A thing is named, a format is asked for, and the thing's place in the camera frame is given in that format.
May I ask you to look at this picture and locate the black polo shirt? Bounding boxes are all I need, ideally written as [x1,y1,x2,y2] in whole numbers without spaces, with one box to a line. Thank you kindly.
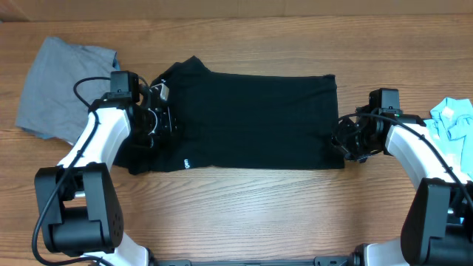
[115,57,344,174]

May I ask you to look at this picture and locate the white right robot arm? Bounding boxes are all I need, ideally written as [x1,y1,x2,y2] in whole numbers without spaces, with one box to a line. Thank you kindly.
[332,88,472,265]

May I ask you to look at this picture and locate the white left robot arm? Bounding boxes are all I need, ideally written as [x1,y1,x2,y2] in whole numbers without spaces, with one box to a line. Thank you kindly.
[31,71,176,266]

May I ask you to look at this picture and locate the light blue shirt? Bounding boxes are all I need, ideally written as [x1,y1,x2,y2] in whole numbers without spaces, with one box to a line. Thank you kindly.
[425,98,472,177]

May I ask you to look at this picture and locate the grey folded shirt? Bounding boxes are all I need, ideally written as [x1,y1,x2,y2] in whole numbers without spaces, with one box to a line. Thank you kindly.
[16,37,117,144]

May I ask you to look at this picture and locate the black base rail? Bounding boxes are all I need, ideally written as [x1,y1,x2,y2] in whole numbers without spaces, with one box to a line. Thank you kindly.
[152,254,364,266]

